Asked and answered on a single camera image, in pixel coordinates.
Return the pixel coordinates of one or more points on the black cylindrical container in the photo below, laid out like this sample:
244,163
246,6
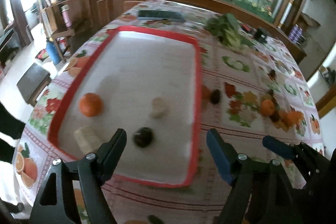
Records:
261,35

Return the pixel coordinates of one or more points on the orange tangerine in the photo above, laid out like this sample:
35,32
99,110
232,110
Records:
267,108
91,105

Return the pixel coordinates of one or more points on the black remote control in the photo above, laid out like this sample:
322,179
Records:
160,15

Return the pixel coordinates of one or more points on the pink thermos bottle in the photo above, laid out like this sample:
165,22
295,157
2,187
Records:
66,17

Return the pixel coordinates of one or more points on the dark wooden stool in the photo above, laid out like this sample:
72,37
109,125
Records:
32,83

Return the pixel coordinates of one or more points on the red black small box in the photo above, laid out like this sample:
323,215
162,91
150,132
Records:
246,28

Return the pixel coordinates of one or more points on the black sleeved forearm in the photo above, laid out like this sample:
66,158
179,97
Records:
11,127

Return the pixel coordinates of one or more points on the green leafy bok choy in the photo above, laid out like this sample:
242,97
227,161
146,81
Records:
226,28

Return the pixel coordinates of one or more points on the dark plum on tray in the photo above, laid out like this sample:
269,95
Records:
143,137

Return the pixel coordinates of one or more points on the orange tangerine on tray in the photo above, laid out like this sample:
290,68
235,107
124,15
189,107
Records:
91,105

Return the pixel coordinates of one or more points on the wooden sideboard cabinet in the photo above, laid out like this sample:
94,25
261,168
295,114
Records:
87,17

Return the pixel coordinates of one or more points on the dark date beside tray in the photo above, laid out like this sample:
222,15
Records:
215,97

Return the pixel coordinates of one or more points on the beige sugarcane chunk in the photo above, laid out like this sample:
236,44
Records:
87,140

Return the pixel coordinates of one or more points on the floral plastic tablecloth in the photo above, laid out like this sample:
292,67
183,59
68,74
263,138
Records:
245,76

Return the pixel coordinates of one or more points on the red rimmed white tray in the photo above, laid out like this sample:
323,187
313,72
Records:
130,67

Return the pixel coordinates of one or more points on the blue water jug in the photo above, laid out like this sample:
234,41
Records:
52,52

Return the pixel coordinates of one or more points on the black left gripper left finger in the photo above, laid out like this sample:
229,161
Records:
94,170

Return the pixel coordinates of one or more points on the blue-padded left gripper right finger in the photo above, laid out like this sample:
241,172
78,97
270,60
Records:
236,170

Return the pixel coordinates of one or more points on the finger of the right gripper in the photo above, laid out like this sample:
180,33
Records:
286,151

